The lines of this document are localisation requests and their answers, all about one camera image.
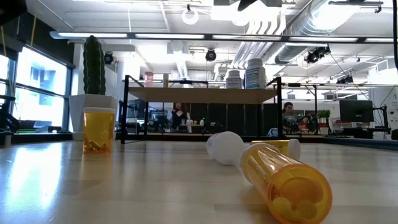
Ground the white bottle ribbed cap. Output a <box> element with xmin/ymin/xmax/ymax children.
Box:
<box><xmin>206</xmin><ymin>131</ymin><xmax>246</xmax><ymax>166</ymax></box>

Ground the white melatonin bottle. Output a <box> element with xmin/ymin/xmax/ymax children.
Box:
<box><xmin>225</xmin><ymin>70</ymin><xmax>243</xmax><ymax>90</ymax></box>

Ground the black background furniture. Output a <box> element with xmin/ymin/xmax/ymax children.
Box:
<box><xmin>0</xmin><ymin>95</ymin><xmax>19</xmax><ymax>133</ymax></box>

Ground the long ceiling light bar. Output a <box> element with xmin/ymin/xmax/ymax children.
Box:
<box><xmin>49</xmin><ymin>30</ymin><xmax>398</xmax><ymax>44</ymax></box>

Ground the black computer monitor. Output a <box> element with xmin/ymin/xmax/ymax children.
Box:
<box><xmin>338</xmin><ymin>99</ymin><xmax>374</xmax><ymax>123</ymax></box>

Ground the large white blue-label bottle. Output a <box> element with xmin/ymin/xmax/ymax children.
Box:
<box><xmin>244</xmin><ymin>58</ymin><xmax>267</xmax><ymax>90</ymax></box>

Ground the small amber pill bottle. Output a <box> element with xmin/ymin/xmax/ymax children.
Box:
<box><xmin>250</xmin><ymin>139</ymin><xmax>302</xmax><ymax>162</ymax></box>

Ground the person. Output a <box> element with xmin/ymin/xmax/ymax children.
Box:
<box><xmin>170</xmin><ymin>102</ymin><xmax>192</xmax><ymax>133</ymax></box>
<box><xmin>281</xmin><ymin>101</ymin><xmax>300</xmax><ymax>134</ymax></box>

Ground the wooden shelf black frame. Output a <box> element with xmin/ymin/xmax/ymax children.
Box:
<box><xmin>120</xmin><ymin>74</ymin><xmax>284</xmax><ymax>144</ymax></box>

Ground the wide amber pill bottle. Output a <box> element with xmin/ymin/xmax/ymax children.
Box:
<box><xmin>83</xmin><ymin>107</ymin><xmax>116</xmax><ymax>154</ymax></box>

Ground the white ring lamp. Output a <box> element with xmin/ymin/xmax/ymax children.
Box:
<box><xmin>182</xmin><ymin>3</ymin><xmax>200</xmax><ymax>26</ymax></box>

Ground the black ceiling spotlight cluster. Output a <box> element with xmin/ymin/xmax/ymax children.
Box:
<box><xmin>304</xmin><ymin>45</ymin><xmax>331</xmax><ymax>65</ymax></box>

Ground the black aluminium table frame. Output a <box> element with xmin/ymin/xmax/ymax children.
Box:
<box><xmin>0</xmin><ymin>132</ymin><xmax>398</xmax><ymax>150</ymax></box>

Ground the large amber pill bottle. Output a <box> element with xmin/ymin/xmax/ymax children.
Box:
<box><xmin>238</xmin><ymin>142</ymin><xmax>333</xmax><ymax>224</ymax></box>

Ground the tall green cactus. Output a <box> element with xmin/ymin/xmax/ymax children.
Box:
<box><xmin>83</xmin><ymin>35</ymin><xmax>106</xmax><ymax>96</ymax></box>

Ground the small green potted plant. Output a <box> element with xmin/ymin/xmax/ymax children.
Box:
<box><xmin>316</xmin><ymin>109</ymin><xmax>332</xmax><ymax>135</ymax></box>

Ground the white hexagonal planter pot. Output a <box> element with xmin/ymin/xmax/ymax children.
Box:
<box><xmin>68</xmin><ymin>94</ymin><xmax>119</xmax><ymax>141</ymax></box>

